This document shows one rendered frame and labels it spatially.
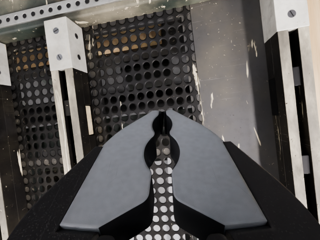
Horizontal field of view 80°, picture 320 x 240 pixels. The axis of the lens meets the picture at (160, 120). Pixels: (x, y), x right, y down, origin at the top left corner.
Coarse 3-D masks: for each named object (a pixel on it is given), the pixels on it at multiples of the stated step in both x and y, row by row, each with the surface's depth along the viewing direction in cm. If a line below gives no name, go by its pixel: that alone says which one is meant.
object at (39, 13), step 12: (72, 0) 48; (84, 0) 47; (96, 0) 47; (108, 0) 46; (120, 0) 46; (24, 12) 50; (36, 12) 50; (48, 12) 49; (60, 12) 49; (0, 24) 51; (12, 24) 51
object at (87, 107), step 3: (87, 108) 52; (87, 111) 52; (87, 114) 52; (90, 114) 54; (87, 117) 52; (90, 117) 53; (90, 120) 53; (90, 123) 53; (90, 126) 53; (90, 129) 53; (90, 132) 52
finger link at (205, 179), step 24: (168, 120) 11; (192, 120) 11; (192, 144) 9; (216, 144) 9; (192, 168) 8; (216, 168) 7; (192, 192) 7; (216, 192) 7; (240, 192) 6; (192, 216) 6; (216, 216) 6; (240, 216) 6; (264, 216) 6
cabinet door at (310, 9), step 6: (312, 0) 43; (318, 0) 43; (312, 6) 43; (318, 6) 43; (312, 12) 43; (318, 12) 43; (312, 18) 43; (318, 18) 43; (312, 24) 43; (318, 24) 43; (312, 30) 43; (318, 30) 43; (312, 36) 43; (318, 36) 43; (312, 42) 43; (318, 42) 43; (312, 48) 43; (318, 48) 43; (312, 54) 43; (318, 54) 43; (312, 60) 43; (318, 60) 43; (318, 66) 43; (318, 72) 43; (318, 78) 43; (318, 84) 43; (318, 90) 43; (318, 96) 43; (318, 102) 43; (318, 108) 43; (318, 114) 44
